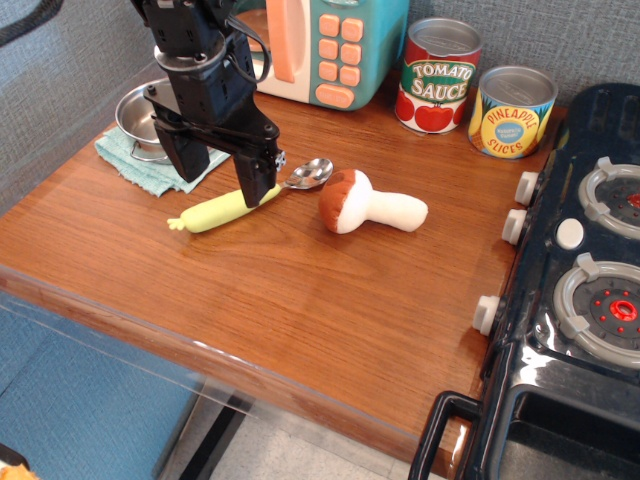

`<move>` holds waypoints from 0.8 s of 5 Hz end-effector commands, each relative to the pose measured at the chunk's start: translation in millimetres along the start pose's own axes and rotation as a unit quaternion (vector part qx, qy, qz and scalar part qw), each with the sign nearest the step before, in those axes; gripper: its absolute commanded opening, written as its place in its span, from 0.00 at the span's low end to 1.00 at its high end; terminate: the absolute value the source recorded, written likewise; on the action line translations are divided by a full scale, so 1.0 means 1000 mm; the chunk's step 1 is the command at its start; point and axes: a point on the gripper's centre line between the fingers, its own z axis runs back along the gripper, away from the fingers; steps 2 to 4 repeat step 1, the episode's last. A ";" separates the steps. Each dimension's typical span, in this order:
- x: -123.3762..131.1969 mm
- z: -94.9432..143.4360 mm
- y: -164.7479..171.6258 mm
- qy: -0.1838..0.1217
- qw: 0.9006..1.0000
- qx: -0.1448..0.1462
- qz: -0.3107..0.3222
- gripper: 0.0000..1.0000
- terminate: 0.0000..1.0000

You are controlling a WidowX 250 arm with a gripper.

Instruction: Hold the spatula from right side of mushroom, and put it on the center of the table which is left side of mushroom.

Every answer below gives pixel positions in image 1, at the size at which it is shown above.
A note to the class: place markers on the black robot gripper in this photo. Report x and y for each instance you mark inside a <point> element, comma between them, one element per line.
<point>209,102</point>

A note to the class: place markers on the yellow handled metal spoon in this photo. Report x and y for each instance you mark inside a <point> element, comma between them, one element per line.
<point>231,206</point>

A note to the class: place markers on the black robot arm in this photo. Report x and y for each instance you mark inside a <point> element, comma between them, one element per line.
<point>204,50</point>

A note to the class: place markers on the small steel pot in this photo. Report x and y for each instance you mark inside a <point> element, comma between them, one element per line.
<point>134,118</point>

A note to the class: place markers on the plush toy mushroom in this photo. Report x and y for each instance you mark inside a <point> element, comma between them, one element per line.
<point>348,200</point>

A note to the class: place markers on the teal folded cloth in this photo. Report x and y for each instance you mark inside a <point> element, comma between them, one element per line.
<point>155,178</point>

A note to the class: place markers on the teal toy microwave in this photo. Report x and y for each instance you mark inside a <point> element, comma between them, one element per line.
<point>333,54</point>

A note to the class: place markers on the tomato sauce can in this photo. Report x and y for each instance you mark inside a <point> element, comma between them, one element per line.
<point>440,62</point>

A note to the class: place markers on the pineapple slices can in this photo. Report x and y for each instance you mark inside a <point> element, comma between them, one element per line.
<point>512,108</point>

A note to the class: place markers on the orange object at corner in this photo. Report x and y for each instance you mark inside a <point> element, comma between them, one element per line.
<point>14,466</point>

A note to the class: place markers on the black toy stove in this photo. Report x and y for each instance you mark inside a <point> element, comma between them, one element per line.
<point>560,397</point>

